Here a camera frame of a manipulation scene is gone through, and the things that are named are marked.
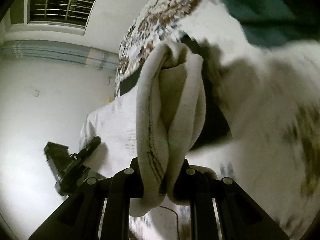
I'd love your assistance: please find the beige long sleeve shirt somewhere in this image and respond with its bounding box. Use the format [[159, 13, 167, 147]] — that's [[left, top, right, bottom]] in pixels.
[[80, 41, 233, 217]]

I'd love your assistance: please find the floral bed quilt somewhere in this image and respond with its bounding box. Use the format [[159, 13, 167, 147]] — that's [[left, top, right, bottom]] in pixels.
[[116, 0, 319, 239]]

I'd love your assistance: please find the dark green folded blanket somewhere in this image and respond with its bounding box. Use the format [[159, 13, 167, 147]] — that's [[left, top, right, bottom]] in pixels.
[[221, 0, 319, 47]]

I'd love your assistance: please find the barred window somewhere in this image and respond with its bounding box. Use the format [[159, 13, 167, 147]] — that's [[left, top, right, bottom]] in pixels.
[[23, 0, 96, 36]]

